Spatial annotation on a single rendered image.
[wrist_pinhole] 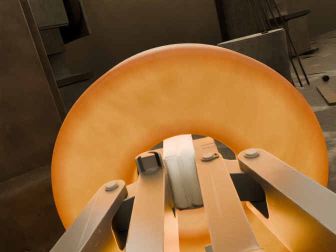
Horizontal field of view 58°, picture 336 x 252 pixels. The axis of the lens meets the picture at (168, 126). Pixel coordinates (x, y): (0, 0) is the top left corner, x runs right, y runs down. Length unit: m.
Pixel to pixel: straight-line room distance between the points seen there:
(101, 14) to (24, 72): 6.61
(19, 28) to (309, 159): 0.37
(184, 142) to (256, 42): 2.40
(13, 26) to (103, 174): 0.30
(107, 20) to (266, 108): 6.92
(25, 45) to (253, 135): 0.34
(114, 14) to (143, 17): 0.72
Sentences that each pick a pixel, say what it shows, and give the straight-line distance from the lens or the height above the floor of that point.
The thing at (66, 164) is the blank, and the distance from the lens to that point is 0.17.
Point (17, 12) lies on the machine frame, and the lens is 0.45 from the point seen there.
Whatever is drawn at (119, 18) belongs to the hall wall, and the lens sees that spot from 7.18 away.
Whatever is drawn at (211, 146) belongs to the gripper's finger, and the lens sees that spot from 0.16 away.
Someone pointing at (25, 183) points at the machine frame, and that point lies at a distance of 0.40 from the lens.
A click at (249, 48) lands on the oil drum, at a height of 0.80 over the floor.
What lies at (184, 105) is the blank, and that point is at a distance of 0.15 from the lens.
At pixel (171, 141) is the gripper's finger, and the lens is 0.16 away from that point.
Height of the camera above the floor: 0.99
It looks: 15 degrees down
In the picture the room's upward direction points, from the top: 14 degrees counter-clockwise
